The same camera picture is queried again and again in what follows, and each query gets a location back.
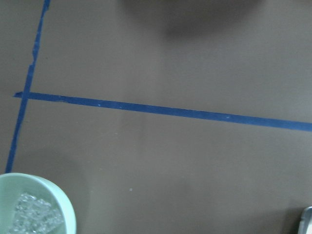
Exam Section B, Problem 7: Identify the metal ice scoop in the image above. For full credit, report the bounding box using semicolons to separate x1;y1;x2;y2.
298;206;312;234

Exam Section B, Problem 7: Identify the green bowl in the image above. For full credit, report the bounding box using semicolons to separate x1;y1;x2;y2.
0;173;77;234

